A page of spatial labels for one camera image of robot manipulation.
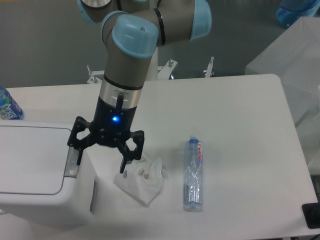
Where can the metal table clamp right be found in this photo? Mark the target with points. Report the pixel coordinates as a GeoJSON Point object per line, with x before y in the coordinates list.
{"type": "Point", "coordinates": [208, 72]}

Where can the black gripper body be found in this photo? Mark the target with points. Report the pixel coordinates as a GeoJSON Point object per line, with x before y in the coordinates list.
{"type": "Point", "coordinates": [111, 125]}

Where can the blue labelled bottle left edge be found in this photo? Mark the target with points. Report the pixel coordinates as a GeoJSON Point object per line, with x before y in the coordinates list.
{"type": "Point", "coordinates": [9, 108]}

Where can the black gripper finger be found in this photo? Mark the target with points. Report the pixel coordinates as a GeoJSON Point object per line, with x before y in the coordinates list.
{"type": "Point", "coordinates": [128, 156]}
{"type": "Point", "coordinates": [79, 126]}

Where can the white trash can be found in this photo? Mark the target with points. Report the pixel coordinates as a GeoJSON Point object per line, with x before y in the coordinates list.
{"type": "Point", "coordinates": [42, 179]}

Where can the clear plastic water bottle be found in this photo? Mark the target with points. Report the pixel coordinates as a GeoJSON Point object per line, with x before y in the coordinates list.
{"type": "Point", "coordinates": [193, 175]}

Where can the blue plastic bag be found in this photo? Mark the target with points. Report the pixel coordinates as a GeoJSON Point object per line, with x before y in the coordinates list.
{"type": "Point", "coordinates": [289, 11]}

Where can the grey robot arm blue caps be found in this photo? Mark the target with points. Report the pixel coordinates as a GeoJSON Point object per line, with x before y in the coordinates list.
{"type": "Point", "coordinates": [132, 31]}

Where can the crumpled white plastic wrapper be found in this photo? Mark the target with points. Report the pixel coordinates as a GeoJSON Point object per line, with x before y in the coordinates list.
{"type": "Point", "coordinates": [142, 179]}

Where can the black device at table edge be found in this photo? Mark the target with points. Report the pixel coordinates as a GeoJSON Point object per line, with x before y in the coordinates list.
{"type": "Point", "coordinates": [311, 213]}

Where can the white side table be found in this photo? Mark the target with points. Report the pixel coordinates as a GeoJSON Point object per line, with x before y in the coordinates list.
{"type": "Point", "coordinates": [295, 58]}

